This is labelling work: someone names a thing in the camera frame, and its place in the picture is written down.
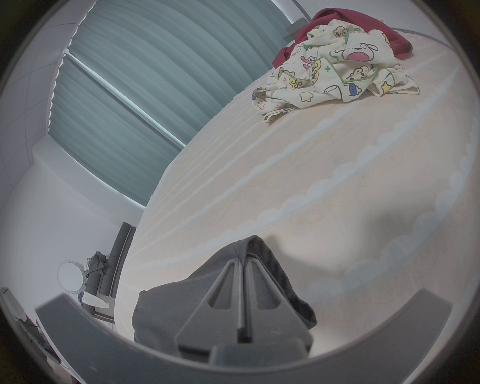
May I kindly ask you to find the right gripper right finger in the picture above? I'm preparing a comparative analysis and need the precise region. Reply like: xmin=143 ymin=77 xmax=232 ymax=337
xmin=242 ymin=257 xmax=314 ymax=353

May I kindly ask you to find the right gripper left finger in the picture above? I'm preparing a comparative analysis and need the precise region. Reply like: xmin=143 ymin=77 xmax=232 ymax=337
xmin=175 ymin=259 xmax=242 ymax=356

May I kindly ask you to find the black T-shirt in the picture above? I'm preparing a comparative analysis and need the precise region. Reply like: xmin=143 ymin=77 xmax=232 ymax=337
xmin=132 ymin=235 xmax=317 ymax=353

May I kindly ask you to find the bed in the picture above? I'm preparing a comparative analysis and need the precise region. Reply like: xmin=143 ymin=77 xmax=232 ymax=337
xmin=112 ymin=22 xmax=478 ymax=361

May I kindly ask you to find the black chest of drawers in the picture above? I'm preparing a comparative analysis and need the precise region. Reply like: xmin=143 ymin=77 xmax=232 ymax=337
xmin=82 ymin=222 xmax=137 ymax=324

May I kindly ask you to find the dark grey garment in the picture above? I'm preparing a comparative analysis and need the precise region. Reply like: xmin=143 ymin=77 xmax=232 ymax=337
xmin=86 ymin=251 xmax=110 ymax=277

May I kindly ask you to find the round white mirror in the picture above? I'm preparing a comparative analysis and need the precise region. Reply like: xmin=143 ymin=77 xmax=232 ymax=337
xmin=57 ymin=260 xmax=84 ymax=294

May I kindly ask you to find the blue-green curtain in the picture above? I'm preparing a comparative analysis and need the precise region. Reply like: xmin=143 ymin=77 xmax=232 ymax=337
xmin=65 ymin=0 xmax=298 ymax=149
xmin=48 ymin=58 xmax=183 ymax=208

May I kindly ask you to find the white printed pyjama top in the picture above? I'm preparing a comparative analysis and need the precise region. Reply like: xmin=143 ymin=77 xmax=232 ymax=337
xmin=252 ymin=20 xmax=421 ymax=124

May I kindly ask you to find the grey bedside table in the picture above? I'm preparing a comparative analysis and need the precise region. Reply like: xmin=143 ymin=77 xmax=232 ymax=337
xmin=286 ymin=17 xmax=313 ymax=37

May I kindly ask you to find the dark red garment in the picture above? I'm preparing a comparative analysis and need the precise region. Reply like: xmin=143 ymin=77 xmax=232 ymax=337
xmin=272 ymin=7 xmax=413 ymax=68

